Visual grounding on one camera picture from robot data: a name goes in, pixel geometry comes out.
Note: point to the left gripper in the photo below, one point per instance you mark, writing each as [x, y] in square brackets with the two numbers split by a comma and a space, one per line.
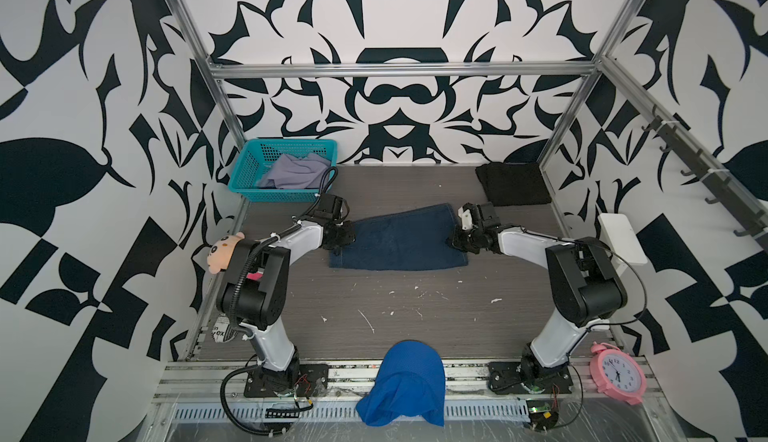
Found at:
[350, 235]

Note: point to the black skirt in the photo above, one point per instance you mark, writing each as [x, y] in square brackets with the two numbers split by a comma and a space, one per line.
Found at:
[513, 184]

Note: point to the aluminium frame crossbar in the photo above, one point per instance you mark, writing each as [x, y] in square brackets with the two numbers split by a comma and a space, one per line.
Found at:
[400, 69]

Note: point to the pink plush toy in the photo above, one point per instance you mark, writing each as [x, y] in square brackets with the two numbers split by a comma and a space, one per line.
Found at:
[221, 252]

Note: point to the grey wall hook rack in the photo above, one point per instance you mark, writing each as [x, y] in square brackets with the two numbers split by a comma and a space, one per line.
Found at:
[703, 167]

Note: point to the lavender grey skirt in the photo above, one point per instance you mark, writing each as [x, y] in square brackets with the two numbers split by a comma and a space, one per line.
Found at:
[290, 172]

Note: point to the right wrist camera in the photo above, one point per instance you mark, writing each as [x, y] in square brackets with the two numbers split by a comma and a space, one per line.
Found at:
[466, 217]

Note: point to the white shelf stand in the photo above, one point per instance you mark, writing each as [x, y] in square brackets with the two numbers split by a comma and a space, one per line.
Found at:
[618, 233]

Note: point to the small green circuit board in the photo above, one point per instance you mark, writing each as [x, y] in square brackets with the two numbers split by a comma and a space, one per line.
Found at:
[542, 416]

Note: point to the pink alarm clock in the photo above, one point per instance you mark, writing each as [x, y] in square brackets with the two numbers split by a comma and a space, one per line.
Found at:
[616, 374]

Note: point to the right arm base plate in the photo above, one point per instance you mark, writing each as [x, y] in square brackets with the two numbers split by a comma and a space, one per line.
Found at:
[510, 377]

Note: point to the blue cloth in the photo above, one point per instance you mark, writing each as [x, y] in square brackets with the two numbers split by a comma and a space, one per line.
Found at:
[411, 382]

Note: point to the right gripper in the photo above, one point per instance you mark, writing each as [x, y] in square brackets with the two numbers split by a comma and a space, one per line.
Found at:
[455, 239]

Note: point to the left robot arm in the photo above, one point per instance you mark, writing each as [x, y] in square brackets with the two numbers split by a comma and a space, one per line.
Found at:
[254, 287]

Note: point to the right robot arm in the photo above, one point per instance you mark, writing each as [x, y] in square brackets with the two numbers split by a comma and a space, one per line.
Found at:
[585, 287]

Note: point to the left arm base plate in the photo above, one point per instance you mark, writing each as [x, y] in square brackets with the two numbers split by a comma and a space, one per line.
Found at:
[302, 380]

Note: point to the dark blue denim skirt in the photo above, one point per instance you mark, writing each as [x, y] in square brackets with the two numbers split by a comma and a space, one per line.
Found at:
[415, 240]

